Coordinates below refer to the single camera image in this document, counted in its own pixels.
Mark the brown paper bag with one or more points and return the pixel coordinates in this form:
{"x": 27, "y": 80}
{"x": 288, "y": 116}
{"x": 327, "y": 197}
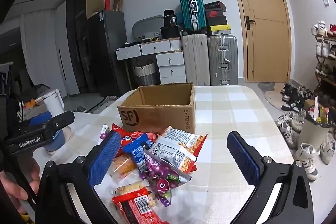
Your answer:
{"x": 118, "y": 3}

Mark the small purple candy packet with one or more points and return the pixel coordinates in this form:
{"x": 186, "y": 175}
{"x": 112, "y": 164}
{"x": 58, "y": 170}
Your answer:
{"x": 162, "y": 174}

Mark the white bin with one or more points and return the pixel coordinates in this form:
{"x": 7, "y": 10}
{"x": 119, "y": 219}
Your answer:
{"x": 312, "y": 137}

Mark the person's left hand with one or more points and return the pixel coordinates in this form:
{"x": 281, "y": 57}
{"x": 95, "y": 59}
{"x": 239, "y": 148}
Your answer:
{"x": 14, "y": 186}

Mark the black fridge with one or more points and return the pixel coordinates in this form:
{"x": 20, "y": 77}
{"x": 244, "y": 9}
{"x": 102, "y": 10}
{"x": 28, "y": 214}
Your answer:
{"x": 110, "y": 56}

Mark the white wardrobe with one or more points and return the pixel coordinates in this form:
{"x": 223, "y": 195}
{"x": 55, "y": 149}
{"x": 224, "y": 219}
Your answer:
{"x": 67, "y": 56}

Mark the bundle of colourful packets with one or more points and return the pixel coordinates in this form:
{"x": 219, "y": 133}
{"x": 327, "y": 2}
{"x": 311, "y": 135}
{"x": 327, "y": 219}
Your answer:
{"x": 319, "y": 115}

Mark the grey oval tub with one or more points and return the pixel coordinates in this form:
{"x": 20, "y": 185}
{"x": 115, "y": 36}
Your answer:
{"x": 147, "y": 24}

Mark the grey floor rug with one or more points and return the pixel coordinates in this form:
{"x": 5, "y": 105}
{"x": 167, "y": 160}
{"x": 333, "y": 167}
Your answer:
{"x": 273, "y": 98}

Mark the striped floor mat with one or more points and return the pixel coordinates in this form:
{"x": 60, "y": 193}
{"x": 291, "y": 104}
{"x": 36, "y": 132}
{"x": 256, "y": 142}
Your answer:
{"x": 105, "y": 103}

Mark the white drawer desk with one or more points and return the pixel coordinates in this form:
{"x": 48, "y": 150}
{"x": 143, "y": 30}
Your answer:
{"x": 170, "y": 61}

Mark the red bag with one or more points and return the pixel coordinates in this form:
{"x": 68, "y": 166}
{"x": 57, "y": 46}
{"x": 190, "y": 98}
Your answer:
{"x": 107, "y": 3}

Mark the red chip packet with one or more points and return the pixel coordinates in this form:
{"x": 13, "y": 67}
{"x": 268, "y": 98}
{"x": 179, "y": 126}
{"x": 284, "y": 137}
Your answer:
{"x": 131, "y": 132}

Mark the silver suitcase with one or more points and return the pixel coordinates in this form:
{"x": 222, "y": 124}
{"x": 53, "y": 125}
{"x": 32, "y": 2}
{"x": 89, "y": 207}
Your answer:
{"x": 223, "y": 61}

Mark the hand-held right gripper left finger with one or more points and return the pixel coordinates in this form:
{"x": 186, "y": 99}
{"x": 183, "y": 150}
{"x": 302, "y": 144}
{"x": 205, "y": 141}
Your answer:
{"x": 105, "y": 158}

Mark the black printed box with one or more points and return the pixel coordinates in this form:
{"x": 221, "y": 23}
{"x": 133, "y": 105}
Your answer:
{"x": 170, "y": 18}

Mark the brown cardboard sheet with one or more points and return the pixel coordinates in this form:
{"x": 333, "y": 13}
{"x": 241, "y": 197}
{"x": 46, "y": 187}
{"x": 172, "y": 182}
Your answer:
{"x": 95, "y": 1}

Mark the red black shoe box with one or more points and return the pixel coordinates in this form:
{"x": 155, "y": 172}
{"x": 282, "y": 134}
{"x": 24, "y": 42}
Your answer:
{"x": 215, "y": 13}

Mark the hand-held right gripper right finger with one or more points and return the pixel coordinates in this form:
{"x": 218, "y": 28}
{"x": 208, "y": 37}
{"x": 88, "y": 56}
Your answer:
{"x": 242, "y": 158}

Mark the wooden shoe rack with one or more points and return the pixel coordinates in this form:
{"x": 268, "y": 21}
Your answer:
{"x": 325, "y": 61}

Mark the dark tall cabinet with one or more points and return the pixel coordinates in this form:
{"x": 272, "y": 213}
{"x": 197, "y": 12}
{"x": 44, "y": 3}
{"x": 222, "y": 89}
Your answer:
{"x": 78, "y": 43}

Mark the clear peanut snack packet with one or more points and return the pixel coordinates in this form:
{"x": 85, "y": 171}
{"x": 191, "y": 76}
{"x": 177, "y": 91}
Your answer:
{"x": 131, "y": 188}

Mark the pile of sneakers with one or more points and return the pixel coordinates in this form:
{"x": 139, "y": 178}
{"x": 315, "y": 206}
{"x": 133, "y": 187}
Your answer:
{"x": 288, "y": 119}

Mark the white slotted basket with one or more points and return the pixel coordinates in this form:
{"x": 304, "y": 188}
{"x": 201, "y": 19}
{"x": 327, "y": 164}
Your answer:
{"x": 152, "y": 35}

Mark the orange bread packet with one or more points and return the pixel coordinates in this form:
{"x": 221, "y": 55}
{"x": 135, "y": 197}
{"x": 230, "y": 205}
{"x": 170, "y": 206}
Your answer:
{"x": 123, "y": 166}

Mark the brown cardboard box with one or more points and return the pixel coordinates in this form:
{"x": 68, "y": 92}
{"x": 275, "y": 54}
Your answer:
{"x": 157, "y": 116}

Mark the blue cookie packet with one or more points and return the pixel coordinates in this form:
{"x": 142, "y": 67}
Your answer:
{"x": 137, "y": 153}

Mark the wooden door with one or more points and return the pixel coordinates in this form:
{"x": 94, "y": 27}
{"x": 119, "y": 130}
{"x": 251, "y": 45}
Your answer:
{"x": 262, "y": 29}

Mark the plain black shoe box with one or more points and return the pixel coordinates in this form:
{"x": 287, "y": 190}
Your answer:
{"x": 217, "y": 21}

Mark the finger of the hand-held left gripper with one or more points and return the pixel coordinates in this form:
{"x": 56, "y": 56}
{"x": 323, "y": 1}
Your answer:
{"x": 59, "y": 121}
{"x": 39, "y": 118}

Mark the beige suitcase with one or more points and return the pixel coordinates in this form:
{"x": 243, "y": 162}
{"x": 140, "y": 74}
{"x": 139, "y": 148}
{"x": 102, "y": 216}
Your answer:
{"x": 195, "y": 61}

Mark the black red-lettered shoe box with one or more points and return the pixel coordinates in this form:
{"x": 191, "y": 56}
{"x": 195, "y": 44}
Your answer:
{"x": 214, "y": 6}

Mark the white orange noodle snack packet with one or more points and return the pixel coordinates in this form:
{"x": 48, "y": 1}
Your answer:
{"x": 178, "y": 145}

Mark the black round box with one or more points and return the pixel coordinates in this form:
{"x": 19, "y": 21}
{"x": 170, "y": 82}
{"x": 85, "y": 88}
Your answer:
{"x": 170, "y": 33}

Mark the teal suitcase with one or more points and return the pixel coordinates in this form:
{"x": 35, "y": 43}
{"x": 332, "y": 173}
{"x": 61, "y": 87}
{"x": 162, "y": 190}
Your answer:
{"x": 190, "y": 8}

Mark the red white-labelled snack packet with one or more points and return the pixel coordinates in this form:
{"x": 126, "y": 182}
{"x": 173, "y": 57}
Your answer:
{"x": 134, "y": 205}

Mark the woven laundry basket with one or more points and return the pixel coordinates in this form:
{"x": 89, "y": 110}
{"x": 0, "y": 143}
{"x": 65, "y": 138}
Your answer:
{"x": 144, "y": 74}

